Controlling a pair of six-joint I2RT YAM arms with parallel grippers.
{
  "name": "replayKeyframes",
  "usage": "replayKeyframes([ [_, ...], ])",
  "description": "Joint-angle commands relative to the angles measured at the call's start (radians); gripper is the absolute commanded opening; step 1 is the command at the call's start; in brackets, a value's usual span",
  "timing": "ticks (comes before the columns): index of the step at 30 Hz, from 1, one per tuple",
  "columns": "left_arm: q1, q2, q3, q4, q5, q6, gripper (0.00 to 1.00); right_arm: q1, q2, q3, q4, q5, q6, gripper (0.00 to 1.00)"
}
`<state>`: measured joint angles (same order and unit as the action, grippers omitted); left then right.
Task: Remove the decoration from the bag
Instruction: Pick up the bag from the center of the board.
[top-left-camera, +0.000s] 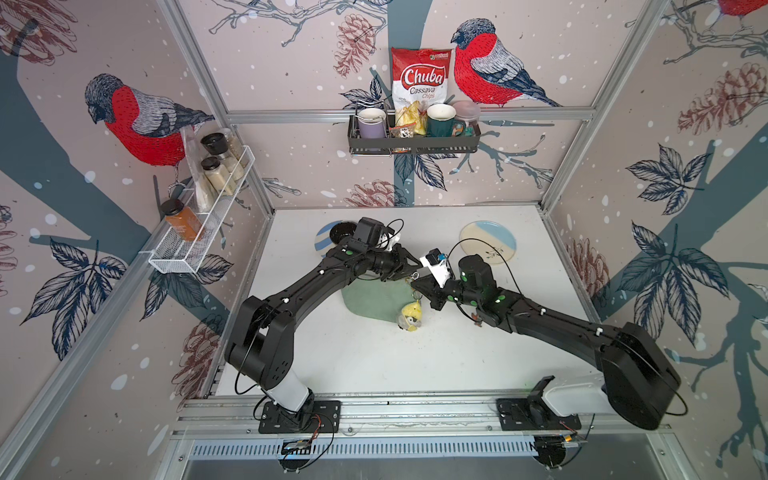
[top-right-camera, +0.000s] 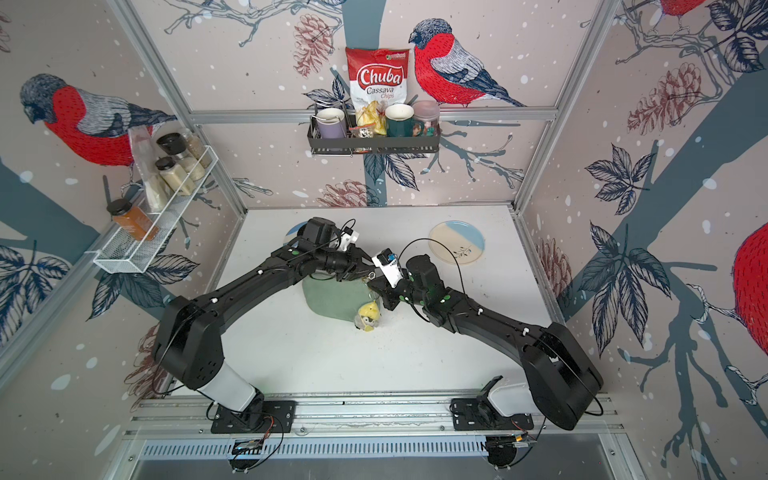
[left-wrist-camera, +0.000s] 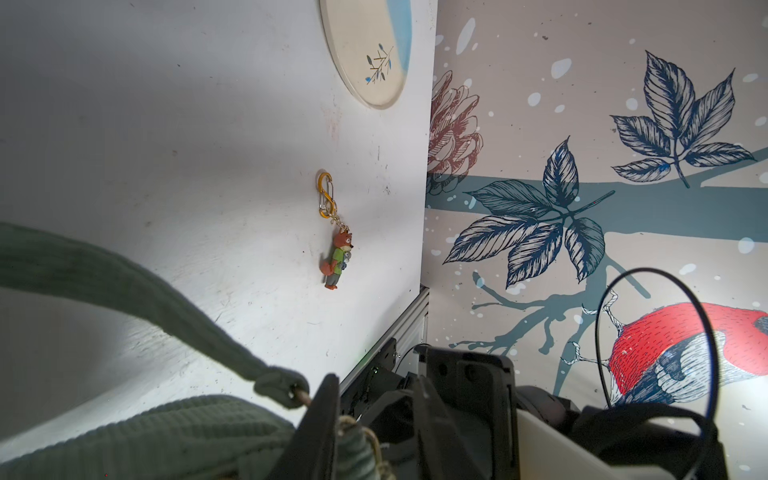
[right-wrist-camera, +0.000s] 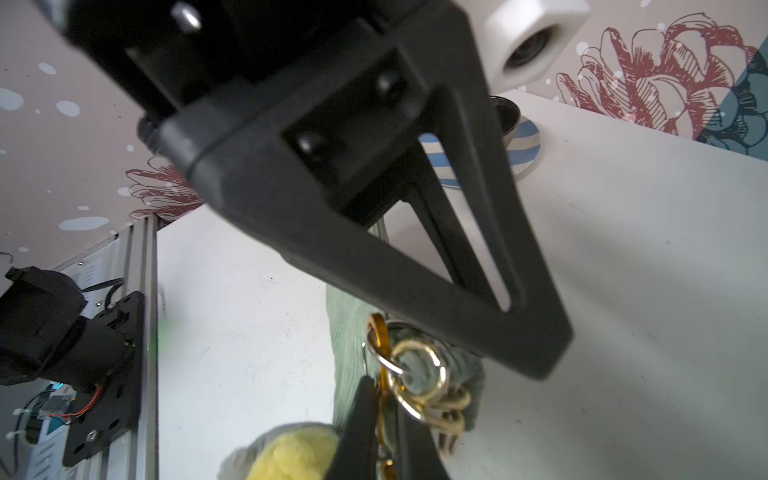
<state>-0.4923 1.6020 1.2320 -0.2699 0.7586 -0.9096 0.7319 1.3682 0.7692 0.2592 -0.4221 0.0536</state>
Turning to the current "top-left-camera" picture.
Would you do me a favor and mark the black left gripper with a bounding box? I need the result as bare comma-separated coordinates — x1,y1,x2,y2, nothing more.
365,243,423,280

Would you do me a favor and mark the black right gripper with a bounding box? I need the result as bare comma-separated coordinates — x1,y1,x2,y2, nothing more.
409,273,481,312

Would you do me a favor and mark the yellow plush bird keychain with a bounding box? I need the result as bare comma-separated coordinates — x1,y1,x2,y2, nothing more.
397,292,423,332

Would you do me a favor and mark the green fabric handbag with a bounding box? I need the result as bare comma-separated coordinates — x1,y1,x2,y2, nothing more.
341,279,417,323

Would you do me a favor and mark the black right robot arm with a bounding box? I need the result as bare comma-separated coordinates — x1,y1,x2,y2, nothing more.
412,249,681,430

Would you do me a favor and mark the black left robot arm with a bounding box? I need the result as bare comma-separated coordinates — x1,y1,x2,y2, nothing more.
224,217,421,414

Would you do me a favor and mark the red Chuba chips bag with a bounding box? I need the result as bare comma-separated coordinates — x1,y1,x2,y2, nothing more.
390,48,452,113

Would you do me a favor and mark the black bowl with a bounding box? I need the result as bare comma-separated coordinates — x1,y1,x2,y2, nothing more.
329,221,357,245

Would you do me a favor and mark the cream and blue plate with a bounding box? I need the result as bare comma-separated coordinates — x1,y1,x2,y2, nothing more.
459,220,517,265

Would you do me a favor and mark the blue striped plate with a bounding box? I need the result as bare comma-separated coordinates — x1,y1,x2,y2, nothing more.
314,220,341,257

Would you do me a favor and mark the green mug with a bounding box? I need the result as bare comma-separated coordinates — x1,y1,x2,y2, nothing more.
426,103,465,138

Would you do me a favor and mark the purple mug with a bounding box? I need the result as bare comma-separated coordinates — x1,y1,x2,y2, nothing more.
356,107,387,139

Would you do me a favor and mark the yellow snack packet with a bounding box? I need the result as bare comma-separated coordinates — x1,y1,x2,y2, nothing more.
394,101,426,138

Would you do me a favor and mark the pink lidded jar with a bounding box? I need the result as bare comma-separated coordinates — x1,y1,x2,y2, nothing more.
452,100,481,137

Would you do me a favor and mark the tall black lid spice jar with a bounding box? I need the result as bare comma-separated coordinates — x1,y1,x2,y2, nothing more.
201,132,245,181

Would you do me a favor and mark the orange spice jar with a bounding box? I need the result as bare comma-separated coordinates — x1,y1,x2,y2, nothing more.
160,199,203,242

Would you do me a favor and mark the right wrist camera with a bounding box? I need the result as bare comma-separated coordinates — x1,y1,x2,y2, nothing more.
419,248,453,288

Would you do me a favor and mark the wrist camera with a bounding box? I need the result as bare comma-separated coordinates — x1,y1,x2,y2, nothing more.
379,234,400,251
419,248,453,288

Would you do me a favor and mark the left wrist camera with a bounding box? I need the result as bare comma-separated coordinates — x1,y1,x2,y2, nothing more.
379,234,400,251

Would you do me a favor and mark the black wall shelf basket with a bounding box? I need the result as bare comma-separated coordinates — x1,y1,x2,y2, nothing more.
347,114,481,156

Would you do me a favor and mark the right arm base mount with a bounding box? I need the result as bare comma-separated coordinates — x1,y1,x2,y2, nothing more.
495,375,582,432

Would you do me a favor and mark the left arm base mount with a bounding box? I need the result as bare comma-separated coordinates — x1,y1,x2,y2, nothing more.
256,397,342,434

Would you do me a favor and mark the white wire wall rack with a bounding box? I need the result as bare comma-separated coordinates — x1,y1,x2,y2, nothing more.
148,146,255,274

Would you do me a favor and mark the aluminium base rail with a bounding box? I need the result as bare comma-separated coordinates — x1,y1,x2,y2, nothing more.
173,391,637,445

